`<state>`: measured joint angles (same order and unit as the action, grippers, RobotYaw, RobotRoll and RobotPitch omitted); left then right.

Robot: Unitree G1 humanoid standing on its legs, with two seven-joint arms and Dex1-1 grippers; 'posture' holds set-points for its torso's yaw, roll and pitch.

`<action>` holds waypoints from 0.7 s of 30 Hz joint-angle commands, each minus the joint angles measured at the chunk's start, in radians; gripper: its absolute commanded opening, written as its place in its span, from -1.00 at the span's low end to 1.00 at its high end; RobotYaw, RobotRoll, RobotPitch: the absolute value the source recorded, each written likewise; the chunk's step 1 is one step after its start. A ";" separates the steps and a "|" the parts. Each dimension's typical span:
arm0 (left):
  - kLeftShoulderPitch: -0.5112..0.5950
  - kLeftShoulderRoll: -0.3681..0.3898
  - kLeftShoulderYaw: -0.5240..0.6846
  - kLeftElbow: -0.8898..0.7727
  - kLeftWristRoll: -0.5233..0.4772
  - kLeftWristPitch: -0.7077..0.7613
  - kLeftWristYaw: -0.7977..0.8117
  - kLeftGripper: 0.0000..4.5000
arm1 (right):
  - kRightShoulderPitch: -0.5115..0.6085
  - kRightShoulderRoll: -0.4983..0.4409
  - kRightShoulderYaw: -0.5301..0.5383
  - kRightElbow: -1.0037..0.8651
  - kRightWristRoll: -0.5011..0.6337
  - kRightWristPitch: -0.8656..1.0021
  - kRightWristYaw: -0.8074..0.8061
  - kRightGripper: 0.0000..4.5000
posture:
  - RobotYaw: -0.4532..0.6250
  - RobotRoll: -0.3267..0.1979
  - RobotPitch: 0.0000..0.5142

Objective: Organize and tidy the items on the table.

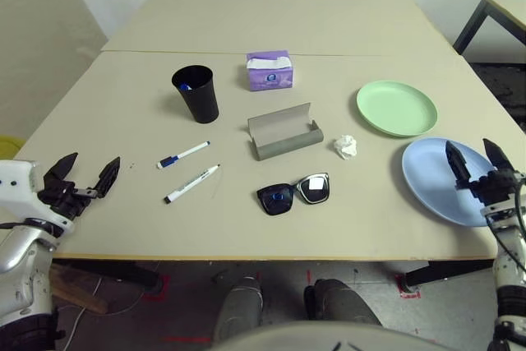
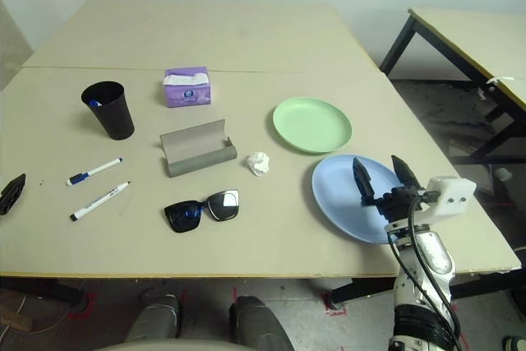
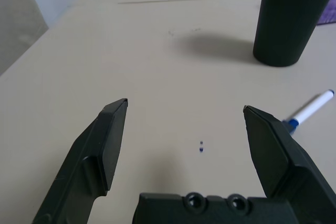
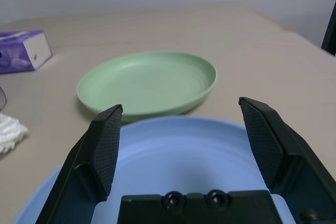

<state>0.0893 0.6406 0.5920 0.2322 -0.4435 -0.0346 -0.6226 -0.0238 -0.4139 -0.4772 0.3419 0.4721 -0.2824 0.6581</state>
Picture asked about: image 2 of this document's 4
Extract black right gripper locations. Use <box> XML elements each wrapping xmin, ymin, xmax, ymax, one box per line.
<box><xmin>352</xmin><ymin>155</ymin><xmax>431</xmax><ymax>227</ymax></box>

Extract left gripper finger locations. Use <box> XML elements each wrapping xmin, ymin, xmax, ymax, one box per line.
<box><xmin>0</xmin><ymin>173</ymin><xmax>27</xmax><ymax>216</ymax></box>

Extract blue plate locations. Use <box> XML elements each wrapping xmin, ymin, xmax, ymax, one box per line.
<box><xmin>311</xmin><ymin>154</ymin><xmax>408</xmax><ymax>245</ymax></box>

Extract white marker with black cap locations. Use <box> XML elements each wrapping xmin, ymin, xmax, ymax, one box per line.
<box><xmin>69</xmin><ymin>180</ymin><xmax>132</xmax><ymax>222</ymax></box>

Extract white tissue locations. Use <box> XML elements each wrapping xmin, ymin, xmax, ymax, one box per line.
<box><xmin>245</xmin><ymin>150</ymin><xmax>271</xmax><ymax>178</ymax></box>

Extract black sunglasses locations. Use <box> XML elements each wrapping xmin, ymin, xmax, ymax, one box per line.
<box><xmin>164</xmin><ymin>188</ymin><xmax>241</xmax><ymax>235</ymax></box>

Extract grey glasses case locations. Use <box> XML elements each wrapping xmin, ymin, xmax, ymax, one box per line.
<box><xmin>159</xmin><ymin>118</ymin><xmax>238</xmax><ymax>179</ymax></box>

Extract green plate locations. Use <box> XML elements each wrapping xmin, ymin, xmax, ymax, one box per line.
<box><xmin>272</xmin><ymin>96</ymin><xmax>353</xmax><ymax>155</ymax></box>

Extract black table foot bar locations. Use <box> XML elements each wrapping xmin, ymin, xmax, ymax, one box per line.
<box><xmin>328</xmin><ymin>270</ymin><xmax>526</xmax><ymax>306</ymax></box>
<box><xmin>0</xmin><ymin>276</ymin><xmax>85</xmax><ymax>311</ymax></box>

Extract wooden plank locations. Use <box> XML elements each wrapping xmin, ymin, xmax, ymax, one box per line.
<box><xmin>0</xmin><ymin>312</ymin><xmax>34</xmax><ymax>334</ymax></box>

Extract black plastic cup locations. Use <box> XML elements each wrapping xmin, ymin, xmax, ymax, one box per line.
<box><xmin>80</xmin><ymin>81</ymin><xmax>136</xmax><ymax>141</ymax></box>

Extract grey right robot leg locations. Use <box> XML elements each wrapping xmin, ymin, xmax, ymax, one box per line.
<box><xmin>228</xmin><ymin>295</ymin><xmax>295</xmax><ymax>351</ymax></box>

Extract grey robot leg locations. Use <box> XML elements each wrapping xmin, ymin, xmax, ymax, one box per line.
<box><xmin>228</xmin><ymin>295</ymin><xmax>295</xmax><ymax>351</ymax></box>
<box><xmin>122</xmin><ymin>293</ymin><xmax>184</xmax><ymax>348</ymax></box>

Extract grey left robot leg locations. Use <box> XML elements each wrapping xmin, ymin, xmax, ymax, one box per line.
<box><xmin>122</xmin><ymin>293</ymin><xmax>184</xmax><ymax>348</ymax></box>

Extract purple tissue box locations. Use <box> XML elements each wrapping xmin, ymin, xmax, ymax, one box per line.
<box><xmin>163</xmin><ymin>66</ymin><xmax>213</xmax><ymax>109</ymax></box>

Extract grey robot torso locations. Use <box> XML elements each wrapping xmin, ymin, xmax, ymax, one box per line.
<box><xmin>94</xmin><ymin>338</ymin><xmax>247</xmax><ymax>351</ymax></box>

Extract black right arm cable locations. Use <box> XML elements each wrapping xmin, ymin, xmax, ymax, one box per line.
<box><xmin>406</xmin><ymin>194</ymin><xmax>461</xmax><ymax>344</ymax></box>

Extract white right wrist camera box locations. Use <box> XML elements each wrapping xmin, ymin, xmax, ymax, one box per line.
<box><xmin>418</xmin><ymin>175</ymin><xmax>478</xmax><ymax>224</ymax></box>

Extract beige side table black frame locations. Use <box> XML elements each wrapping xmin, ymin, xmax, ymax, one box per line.
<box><xmin>377</xmin><ymin>7</ymin><xmax>526</xmax><ymax>167</ymax></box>

